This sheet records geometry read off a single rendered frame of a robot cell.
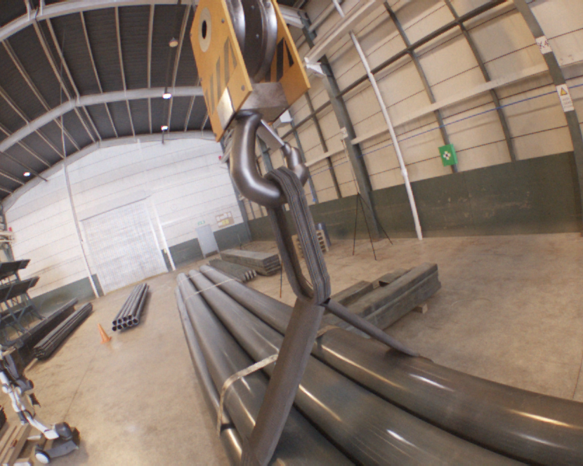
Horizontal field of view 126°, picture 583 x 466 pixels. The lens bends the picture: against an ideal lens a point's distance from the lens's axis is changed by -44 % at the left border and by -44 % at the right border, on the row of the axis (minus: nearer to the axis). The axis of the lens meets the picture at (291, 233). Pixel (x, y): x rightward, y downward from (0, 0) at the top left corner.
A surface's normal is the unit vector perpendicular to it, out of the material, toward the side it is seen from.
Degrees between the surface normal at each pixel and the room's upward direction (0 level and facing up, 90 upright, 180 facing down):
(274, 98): 90
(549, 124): 90
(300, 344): 52
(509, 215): 90
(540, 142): 90
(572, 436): 26
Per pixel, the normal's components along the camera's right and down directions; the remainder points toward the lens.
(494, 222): -0.84, 0.31
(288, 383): -0.84, -0.35
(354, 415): -0.54, -0.80
